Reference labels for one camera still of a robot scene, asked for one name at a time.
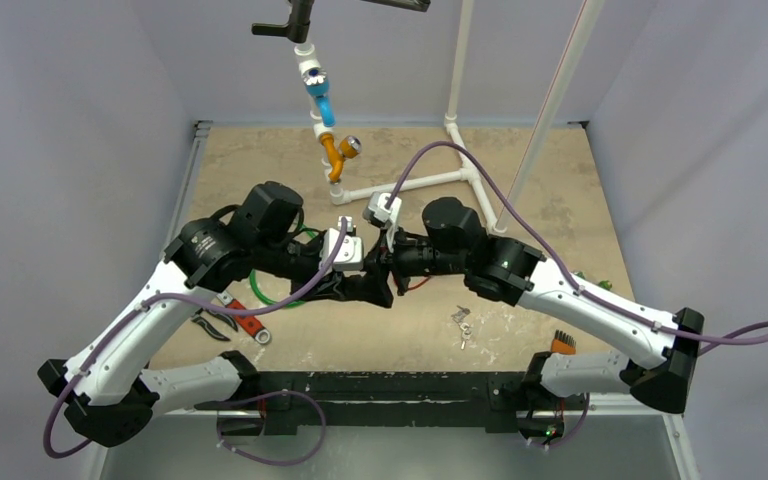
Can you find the red handled adjustable wrench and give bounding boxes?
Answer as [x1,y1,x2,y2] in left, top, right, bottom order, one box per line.
[214,291,272,345]

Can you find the black crank handle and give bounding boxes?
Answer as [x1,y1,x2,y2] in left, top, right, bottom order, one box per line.
[251,0,430,44]

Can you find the silver key bunch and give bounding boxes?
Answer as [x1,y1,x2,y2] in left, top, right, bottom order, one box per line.
[450,306,472,350]

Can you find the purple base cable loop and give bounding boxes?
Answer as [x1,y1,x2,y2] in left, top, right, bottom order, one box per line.
[215,390,327,468]

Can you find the orange tap valve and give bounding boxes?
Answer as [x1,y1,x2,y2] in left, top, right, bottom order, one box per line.
[319,132,363,184]

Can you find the blue tap valve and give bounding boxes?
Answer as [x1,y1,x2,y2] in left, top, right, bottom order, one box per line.
[301,67,336,127]

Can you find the green cable lock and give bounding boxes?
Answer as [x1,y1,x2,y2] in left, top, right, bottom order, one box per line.
[248,223,320,309]

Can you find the orange hex key set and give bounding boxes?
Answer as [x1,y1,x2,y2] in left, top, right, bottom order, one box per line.
[550,330,577,355]

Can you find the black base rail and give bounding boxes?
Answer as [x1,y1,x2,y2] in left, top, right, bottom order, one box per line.
[205,371,586,437]

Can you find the black pliers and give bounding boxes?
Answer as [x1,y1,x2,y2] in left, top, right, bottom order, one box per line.
[190,311,240,343]

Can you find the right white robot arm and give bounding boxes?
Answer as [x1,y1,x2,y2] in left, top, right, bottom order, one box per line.
[364,194,704,414]

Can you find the white PVC pipe frame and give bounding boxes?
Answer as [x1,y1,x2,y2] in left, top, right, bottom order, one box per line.
[294,1,497,225]

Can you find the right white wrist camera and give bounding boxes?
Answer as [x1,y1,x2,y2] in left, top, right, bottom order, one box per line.
[362,192,402,251]

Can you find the white pole with red stripe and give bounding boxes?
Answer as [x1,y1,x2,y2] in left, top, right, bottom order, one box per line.
[504,0,606,205]

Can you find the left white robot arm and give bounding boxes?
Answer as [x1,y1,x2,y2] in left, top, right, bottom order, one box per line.
[38,181,393,447]

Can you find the red cable lock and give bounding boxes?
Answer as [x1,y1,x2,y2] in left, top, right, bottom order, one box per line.
[396,276,431,295]

